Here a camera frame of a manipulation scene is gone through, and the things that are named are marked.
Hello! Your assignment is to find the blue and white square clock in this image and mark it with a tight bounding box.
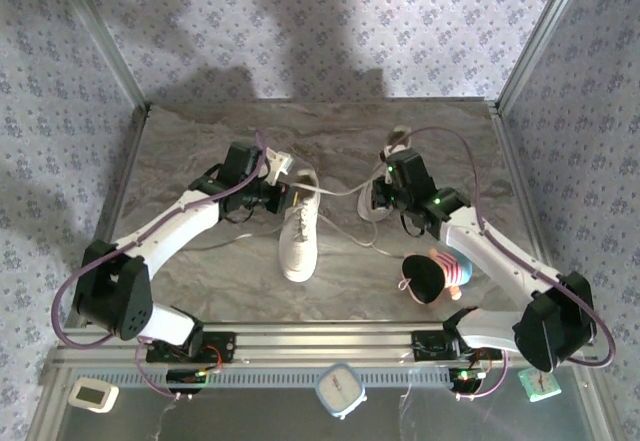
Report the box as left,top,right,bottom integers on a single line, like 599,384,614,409
314,362,369,421

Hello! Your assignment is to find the grey slotted cable duct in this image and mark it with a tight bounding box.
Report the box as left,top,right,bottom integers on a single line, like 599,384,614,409
87,366,454,388

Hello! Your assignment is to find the black left controller board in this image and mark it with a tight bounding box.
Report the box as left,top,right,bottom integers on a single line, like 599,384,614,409
166,368,211,395

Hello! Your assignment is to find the white lace-up sneaker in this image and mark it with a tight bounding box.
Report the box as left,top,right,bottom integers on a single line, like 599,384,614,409
319,127,414,261
188,169,384,283

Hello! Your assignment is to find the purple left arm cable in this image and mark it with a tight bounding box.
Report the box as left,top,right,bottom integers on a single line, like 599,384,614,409
52,130,269,403

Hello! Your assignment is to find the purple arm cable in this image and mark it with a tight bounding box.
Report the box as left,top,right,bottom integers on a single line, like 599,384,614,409
392,126,617,403
52,130,269,403

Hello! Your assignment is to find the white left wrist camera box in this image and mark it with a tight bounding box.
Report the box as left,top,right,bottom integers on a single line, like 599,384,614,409
262,146,297,186

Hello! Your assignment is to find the green alarm clock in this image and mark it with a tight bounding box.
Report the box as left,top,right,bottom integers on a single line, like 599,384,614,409
517,364,562,403

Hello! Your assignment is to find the aluminium side frame rail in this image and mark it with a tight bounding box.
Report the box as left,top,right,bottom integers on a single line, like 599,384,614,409
63,104,152,332
489,103,572,327

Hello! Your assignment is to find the aluminium frame post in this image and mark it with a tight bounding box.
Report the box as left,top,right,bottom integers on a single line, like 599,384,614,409
49,0,152,115
493,0,592,115

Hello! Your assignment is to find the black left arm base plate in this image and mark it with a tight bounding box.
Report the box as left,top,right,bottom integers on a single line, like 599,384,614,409
145,331,237,364

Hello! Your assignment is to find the black-haired plush doll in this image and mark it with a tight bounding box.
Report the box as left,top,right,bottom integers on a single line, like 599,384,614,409
398,248,475,310

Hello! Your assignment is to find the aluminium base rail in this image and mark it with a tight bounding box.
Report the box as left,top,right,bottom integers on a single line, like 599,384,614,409
42,323,600,371

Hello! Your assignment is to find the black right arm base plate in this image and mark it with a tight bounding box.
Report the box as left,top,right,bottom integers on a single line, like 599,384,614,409
412,329,504,363

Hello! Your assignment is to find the black right controller board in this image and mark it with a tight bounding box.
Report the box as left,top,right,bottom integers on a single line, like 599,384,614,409
448,366,487,395

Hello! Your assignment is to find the black controller board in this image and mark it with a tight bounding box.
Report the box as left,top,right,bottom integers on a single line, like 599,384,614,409
166,368,211,395
448,366,487,395

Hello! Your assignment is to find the white digital timer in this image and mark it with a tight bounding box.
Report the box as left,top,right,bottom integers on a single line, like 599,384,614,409
68,378,120,414

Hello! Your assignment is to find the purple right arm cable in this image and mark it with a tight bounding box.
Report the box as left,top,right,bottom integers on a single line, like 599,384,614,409
392,126,617,403

